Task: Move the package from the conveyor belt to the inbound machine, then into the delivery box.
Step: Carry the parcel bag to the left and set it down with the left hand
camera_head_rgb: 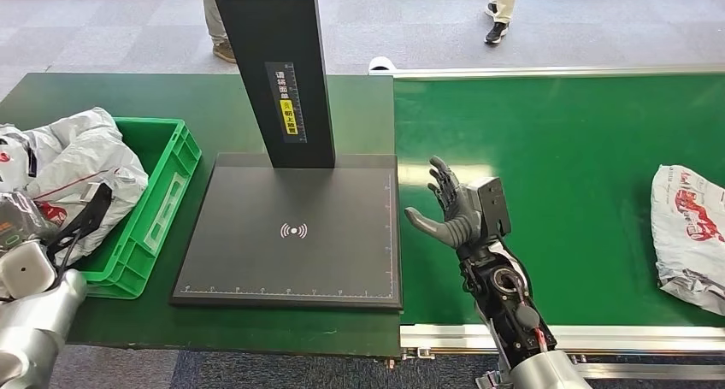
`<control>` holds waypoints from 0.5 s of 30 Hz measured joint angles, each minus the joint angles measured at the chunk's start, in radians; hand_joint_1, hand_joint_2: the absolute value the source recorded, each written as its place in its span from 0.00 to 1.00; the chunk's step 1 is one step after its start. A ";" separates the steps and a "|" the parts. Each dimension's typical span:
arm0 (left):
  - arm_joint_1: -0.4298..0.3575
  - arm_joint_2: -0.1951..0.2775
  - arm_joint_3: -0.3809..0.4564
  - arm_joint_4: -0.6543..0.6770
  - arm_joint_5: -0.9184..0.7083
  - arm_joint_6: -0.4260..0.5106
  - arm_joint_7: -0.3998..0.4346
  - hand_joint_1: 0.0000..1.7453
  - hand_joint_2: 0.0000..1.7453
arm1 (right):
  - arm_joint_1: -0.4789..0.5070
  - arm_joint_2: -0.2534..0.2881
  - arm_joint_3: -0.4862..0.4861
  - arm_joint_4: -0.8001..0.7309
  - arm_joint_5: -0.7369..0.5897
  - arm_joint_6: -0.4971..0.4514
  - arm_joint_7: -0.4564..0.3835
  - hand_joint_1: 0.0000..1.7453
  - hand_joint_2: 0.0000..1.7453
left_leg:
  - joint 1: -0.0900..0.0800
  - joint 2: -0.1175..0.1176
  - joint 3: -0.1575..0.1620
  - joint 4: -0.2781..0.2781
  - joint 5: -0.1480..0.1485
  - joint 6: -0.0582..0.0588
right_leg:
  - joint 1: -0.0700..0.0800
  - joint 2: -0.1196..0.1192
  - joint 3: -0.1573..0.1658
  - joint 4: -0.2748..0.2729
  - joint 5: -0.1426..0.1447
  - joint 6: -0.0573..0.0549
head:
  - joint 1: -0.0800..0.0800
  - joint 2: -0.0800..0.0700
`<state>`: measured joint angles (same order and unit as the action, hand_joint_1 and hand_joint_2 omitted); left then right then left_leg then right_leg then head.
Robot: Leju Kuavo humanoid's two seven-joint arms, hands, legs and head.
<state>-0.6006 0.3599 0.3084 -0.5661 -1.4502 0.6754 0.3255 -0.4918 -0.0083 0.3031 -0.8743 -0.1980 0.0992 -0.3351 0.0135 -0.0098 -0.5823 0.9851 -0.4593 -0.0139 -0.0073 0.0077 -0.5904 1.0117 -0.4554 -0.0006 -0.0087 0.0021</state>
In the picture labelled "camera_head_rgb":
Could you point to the person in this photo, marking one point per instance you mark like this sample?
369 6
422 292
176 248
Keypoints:
218 24
501 12

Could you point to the green plastic crate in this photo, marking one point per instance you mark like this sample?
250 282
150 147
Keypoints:
164 205

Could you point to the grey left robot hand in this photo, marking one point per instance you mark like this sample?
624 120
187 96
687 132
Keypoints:
20 222

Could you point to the green conveyor belt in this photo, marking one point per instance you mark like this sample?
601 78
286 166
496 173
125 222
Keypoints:
566 205

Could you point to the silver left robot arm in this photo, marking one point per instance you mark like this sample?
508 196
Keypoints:
34 318

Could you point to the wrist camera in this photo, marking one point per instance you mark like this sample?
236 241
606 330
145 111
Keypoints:
85 219
493 205

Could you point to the white package with red print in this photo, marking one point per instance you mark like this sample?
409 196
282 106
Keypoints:
688 239

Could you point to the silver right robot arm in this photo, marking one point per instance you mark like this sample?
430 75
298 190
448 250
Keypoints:
510 307

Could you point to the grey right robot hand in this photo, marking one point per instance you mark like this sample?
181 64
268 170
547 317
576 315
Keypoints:
459 222

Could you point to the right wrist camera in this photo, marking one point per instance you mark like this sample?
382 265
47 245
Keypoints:
493 205

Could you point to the white package with black tape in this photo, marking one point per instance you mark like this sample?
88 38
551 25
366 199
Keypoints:
85 148

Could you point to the black inbound scanning machine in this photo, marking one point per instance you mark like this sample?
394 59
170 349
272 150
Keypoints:
294 250

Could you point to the aluminium conveyor frame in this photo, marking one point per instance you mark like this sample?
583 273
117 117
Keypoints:
566 71

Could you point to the white conveyor roller cap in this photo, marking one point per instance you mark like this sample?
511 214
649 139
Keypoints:
382 64

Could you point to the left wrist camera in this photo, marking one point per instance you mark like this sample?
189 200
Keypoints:
85 219

